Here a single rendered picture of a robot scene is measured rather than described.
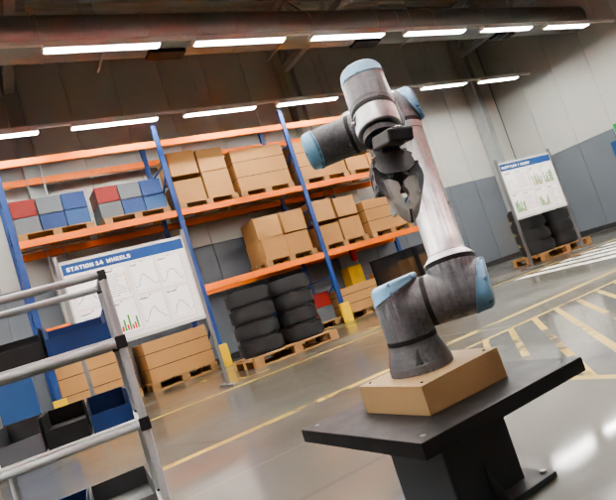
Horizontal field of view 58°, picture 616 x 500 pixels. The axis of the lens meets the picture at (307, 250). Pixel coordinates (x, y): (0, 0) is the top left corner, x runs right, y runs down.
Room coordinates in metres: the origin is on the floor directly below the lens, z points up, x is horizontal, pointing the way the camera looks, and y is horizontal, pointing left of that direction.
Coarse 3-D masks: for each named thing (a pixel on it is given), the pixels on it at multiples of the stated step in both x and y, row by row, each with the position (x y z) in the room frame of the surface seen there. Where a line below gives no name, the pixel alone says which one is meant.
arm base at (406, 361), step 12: (420, 336) 1.60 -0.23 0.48; (432, 336) 1.62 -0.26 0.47; (396, 348) 1.63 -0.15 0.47; (408, 348) 1.61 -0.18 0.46; (420, 348) 1.60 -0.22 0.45; (432, 348) 1.60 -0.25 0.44; (444, 348) 1.63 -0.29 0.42; (396, 360) 1.63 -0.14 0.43; (408, 360) 1.60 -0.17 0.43; (420, 360) 1.60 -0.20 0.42; (432, 360) 1.59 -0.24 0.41; (444, 360) 1.60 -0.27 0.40; (396, 372) 1.63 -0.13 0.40; (408, 372) 1.60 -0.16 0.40; (420, 372) 1.59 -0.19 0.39
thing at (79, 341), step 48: (48, 288) 1.86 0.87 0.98; (96, 288) 2.22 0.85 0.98; (48, 336) 2.11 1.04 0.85; (96, 336) 1.95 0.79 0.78; (0, 384) 2.10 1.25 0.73; (0, 432) 1.93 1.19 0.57; (48, 432) 1.86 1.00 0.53; (96, 432) 1.91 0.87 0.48; (144, 432) 1.93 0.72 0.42; (0, 480) 1.75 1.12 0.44; (144, 480) 2.23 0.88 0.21
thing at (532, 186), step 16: (528, 160) 9.89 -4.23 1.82; (544, 160) 10.10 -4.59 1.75; (512, 176) 9.62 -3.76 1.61; (528, 176) 9.82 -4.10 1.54; (544, 176) 10.02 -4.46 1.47; (512, 192) 9.54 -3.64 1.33; (528, 192) 9.74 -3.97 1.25; (544, 192) 9.94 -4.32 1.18; (560, 192) 10.16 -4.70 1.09; (512, 208) 9.47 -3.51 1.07; (528, 208) 9.67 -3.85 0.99; (544, 208) 9.86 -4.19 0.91; (576, 224) 10.21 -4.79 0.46; (528, 256) 9.49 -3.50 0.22
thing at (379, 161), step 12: (372, 132) 1.05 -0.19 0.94; (372, 156) 1.12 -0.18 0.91; (384, 156) 1.02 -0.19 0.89; (396, 156) 1.02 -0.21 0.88; (408, 156) 1.02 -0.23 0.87; (384, 168) 1.01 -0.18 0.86; (396, 168) 1.01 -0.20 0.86; (408, 168) 1.01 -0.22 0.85; (372, 180) 1.07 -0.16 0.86; (396, 180) 1.04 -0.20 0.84
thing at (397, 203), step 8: (392, 184) 1.00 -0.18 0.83; (392, 192) 1.00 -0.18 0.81; (400, 192) 1.00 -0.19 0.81; (392, 200) 0.99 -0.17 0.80; (400, 200) 0.99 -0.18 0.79; (392, 208) 1.03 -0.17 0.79; (400, 208) 0.99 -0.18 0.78; (408, 208) 0.98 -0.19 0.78; (400, 216) 1.00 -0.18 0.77; (408, 216) 0.98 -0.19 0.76
